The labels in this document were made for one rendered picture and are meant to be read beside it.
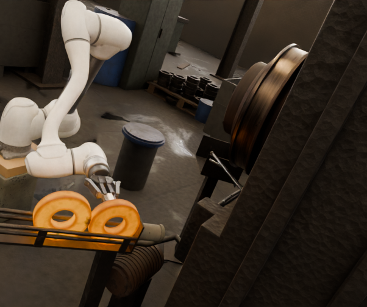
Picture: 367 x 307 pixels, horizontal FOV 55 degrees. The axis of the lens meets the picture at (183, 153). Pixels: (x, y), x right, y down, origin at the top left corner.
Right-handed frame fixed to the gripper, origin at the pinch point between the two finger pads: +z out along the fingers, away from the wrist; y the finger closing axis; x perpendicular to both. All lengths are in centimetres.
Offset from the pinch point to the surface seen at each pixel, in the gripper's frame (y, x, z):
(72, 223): 12.9, -1.8, 9.7
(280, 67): -36, 55, 10
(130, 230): -4.7, -3.6, 9.8
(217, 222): -19.6, 13.0, 29.1
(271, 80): -34, 51, 11
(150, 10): -117, 67, -354
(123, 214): -0.8, 2.3, 10.3
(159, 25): -140, 53, -371
